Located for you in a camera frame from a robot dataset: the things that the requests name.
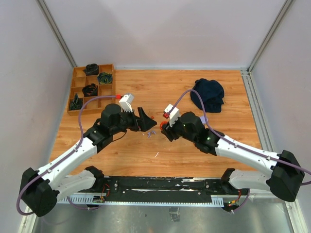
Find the orange earbud charging case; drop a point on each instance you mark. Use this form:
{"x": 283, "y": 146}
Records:
{"x": 162, "y": 124}

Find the green yellow rolled tie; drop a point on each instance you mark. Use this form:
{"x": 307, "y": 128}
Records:
{"x": 105, "y": 78}

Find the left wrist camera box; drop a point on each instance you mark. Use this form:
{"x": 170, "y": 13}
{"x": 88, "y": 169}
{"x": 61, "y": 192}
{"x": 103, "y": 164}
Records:
{"x": 126, "y": 101}

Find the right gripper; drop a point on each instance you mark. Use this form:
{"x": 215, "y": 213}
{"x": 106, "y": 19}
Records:
{"x": 169, "y": 131}

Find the black rolled tie top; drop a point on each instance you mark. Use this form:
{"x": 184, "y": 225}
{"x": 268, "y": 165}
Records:
{"x": 91, "y": 69}

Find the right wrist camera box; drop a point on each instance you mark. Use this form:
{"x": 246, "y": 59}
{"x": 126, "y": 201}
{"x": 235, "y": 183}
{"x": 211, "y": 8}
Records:
{"x": 172, "y": 114}

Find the black orange rolled tie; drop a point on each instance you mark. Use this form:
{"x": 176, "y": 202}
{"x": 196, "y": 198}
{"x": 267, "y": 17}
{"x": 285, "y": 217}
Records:
{"x": 90, "y": 90}

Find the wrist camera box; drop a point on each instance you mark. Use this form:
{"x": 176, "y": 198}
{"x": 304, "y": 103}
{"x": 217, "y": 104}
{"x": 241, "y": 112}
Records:
{"x": 126, "y": 101}
{"x": 172, "y": 114}

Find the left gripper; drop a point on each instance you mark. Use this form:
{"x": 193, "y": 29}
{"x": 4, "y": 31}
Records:
{"x": 143, "y": 123}

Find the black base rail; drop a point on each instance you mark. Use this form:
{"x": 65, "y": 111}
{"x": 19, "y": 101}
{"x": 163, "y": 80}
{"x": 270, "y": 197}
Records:
{"x": 160, "y": 190}

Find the dark green folded tie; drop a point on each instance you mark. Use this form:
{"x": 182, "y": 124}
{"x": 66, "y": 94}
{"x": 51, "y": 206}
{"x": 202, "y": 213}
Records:
{"x": 76, "y": 103}

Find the navy blue cloth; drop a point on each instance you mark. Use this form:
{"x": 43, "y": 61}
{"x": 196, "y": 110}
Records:
{"x": 211, "y": 93}

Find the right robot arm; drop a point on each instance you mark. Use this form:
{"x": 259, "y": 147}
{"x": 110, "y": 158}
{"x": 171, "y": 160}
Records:
{"x": 279, "y": 173}

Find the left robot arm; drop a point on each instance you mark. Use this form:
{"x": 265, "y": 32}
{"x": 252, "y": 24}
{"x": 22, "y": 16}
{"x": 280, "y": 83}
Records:
{"x": 43, "y": 188}

